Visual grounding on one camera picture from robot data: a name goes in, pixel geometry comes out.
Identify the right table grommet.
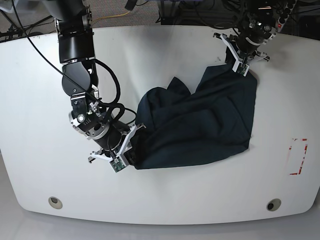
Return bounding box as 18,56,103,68
266,198,282,212

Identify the table grommet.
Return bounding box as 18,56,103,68
266,198,282,212
48,196,63,210

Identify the yellow cable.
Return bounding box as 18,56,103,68
91,7,132,26

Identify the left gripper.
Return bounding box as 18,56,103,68
230,41,258,61

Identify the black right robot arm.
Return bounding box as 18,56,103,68
43,0,144,172

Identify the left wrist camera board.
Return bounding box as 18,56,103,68
236,64,250,77

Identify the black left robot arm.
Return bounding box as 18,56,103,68
223,0,277,62

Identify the dark teal T-shirt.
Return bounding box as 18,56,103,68
134,64,258,170

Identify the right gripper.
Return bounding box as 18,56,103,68
92,117,147,166

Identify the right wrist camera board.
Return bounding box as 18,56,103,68
109,158,126,173

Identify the red tape marking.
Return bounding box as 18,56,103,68
286,138,308,176

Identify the left table grommet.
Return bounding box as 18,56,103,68
48,196,63,210

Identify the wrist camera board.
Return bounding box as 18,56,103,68
236,64,250,77
109,158,126,173

